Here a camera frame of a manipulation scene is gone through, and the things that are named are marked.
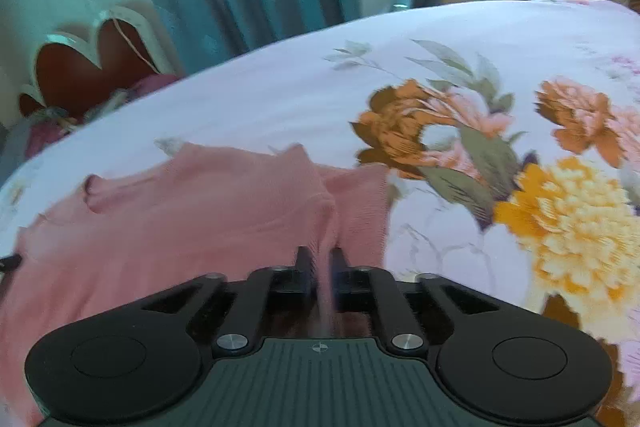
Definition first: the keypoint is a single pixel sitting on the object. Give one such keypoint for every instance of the red heart-shaped headboard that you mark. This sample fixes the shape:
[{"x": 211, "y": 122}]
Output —
[{"x": 65, "y": 72}]

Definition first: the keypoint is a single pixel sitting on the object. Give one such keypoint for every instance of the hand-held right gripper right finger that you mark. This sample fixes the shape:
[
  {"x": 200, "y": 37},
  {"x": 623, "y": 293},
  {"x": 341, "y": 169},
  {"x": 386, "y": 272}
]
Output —
[{"x": 340, "y": 279}]

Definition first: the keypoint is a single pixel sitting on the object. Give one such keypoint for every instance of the pink sweater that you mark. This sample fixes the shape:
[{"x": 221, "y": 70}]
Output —
[{"x": 150, "y": 232}]

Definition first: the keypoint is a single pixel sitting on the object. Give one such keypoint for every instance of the floral bed sheet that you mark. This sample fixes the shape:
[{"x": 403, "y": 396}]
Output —
[{"x": 300, "y": 82}]

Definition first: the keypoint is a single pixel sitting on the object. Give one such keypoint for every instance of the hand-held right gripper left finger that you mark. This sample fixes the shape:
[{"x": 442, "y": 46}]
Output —
[{"x": 306, "y": 277}]

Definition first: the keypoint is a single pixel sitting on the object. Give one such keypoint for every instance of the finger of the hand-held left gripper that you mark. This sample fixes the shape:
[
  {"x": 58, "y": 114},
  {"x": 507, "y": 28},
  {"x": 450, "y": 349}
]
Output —
[{"x": 10, "y": 264}]

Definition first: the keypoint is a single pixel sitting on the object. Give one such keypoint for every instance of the pink patterned cloth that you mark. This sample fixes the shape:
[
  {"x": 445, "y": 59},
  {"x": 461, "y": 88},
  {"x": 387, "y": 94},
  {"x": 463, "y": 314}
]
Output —
[{"x": 47, "y": 132}]

